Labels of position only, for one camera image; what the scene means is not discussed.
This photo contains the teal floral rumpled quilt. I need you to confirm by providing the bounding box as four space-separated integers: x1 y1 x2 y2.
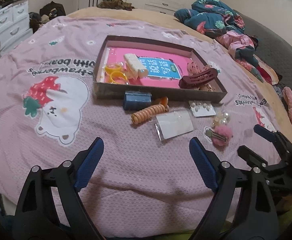
174 0 264 82

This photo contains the dark shallow cardboard tray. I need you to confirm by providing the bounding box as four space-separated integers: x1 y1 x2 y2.
93 36 227 103

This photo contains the dark red hair claw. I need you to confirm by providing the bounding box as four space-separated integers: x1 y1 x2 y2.
179 68 218 89

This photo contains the tan bed sheet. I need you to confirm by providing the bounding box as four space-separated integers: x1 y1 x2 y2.
67 6 292 145

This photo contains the blue small box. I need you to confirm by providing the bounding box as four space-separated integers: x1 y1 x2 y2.
123 91 152 111

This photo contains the pearl hair tie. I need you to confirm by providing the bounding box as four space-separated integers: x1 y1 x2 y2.
210 110 231 128

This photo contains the white drawer chest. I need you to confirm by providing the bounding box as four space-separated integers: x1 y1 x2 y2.
0 0 33 54

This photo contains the olive clothing pile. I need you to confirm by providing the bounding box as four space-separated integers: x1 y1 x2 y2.
97 0 134 11

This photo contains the grey upholstered headboard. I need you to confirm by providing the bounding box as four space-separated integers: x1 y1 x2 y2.
234 10 292 90

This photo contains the orange spiral hair tie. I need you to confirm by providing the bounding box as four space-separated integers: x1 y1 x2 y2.
131 104 171 126

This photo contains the clear bag white card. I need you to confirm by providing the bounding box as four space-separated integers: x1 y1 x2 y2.
155 110 194 141

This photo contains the pink strawberry bear blanket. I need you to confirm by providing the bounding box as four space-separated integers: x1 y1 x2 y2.
0 17 280 237

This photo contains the cream plastic hair claw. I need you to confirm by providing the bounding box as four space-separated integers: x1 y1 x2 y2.
124 54 149 80

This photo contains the earring card in bag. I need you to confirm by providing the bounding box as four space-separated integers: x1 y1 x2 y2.
188 100 216 118

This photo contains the black bag on floor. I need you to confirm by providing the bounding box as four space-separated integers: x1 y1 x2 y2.
39 1 66 20

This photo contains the pink fluffy hair clip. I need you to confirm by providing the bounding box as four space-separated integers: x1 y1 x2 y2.
205 125 233 147

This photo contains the pink book with blue label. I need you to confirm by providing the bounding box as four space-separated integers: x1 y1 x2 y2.
100 46 198 89

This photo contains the yellow plastic hair clip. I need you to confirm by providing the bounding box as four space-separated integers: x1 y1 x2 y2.
105 62 128 85

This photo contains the sheer floral hair scrunchie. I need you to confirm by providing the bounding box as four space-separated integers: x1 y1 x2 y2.
185 61 218 92

